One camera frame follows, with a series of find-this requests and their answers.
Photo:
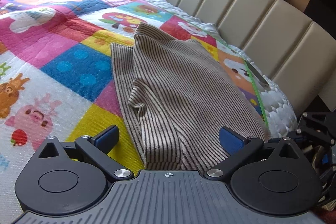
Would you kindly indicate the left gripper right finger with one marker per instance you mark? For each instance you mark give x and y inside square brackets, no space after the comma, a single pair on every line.
[240,150]

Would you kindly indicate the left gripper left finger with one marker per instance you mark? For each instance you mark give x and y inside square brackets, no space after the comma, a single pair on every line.
[95,151]

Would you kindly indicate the brown striped knit garment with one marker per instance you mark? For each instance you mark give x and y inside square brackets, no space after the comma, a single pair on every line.
[174,99]

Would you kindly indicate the white quilted mattress pad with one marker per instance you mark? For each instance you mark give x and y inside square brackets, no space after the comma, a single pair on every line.
[278,110]

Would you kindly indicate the smartphone with white case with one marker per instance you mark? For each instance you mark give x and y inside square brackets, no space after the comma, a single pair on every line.
[259,80]

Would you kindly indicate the colourful cartoon play mat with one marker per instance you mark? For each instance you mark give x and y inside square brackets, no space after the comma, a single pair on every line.
[57,79]

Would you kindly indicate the beige padded headboard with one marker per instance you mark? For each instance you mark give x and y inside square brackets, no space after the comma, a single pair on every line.
[286,45]

